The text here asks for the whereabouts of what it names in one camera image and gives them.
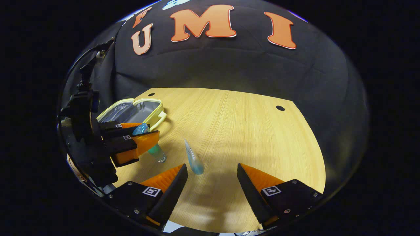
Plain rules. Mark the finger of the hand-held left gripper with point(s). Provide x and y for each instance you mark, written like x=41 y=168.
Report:
x=115 y=128
x=131 y=147

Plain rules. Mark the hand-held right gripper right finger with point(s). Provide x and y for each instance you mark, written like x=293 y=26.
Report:
x=254 y=200

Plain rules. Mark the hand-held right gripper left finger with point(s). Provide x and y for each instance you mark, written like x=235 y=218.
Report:
x=172 y=200

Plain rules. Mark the blue capped clear bottle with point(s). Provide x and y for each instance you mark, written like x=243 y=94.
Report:
x=157 y=152

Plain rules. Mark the cream suitcase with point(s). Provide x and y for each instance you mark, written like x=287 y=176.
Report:
x=141 y=109

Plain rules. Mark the blue squeeze tube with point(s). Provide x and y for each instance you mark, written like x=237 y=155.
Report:
x=194 y=160

